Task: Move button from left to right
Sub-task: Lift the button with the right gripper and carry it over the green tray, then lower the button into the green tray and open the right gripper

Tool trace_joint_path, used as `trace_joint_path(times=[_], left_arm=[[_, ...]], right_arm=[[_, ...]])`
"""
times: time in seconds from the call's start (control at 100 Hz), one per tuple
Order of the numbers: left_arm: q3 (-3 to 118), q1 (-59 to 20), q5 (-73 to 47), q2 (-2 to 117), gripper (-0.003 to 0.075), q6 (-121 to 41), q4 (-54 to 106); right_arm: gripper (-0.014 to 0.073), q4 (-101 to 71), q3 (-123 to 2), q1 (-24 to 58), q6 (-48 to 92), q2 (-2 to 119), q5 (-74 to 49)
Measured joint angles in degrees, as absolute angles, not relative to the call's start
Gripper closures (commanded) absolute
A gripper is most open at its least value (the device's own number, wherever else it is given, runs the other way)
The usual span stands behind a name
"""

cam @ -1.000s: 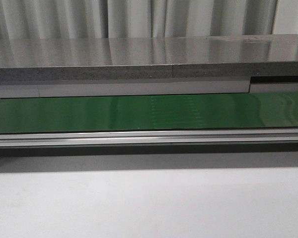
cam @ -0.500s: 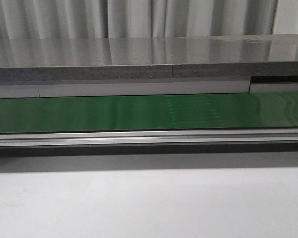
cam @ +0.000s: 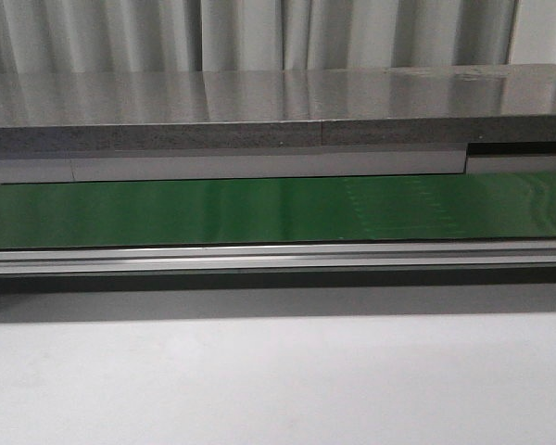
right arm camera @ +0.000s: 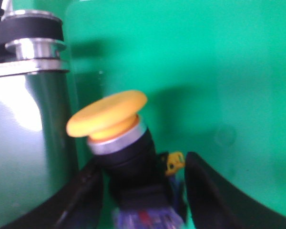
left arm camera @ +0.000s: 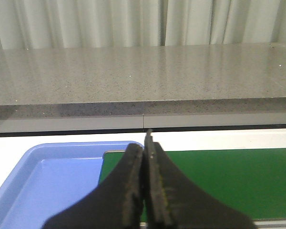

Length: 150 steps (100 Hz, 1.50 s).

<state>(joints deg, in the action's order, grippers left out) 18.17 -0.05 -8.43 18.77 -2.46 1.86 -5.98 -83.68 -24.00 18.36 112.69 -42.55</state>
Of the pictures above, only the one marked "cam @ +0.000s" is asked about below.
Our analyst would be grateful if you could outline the grey cabinet panel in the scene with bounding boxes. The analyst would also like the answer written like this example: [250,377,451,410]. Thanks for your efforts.
[0,142,556,184]

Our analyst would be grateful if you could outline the grey speckled stone counter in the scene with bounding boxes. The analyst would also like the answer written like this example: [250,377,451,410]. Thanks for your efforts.
[0,65,556,154]

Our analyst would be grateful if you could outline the green conveyor belt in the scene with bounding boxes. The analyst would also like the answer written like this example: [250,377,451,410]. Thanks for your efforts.
[0,172,556,250]

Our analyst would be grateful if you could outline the white pleated curtain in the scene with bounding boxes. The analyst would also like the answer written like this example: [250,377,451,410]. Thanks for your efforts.
[0,1,556,73]

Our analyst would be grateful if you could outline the aluminium conveyor side rail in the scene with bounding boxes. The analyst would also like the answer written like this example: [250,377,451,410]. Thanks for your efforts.
[0,239,556,276]

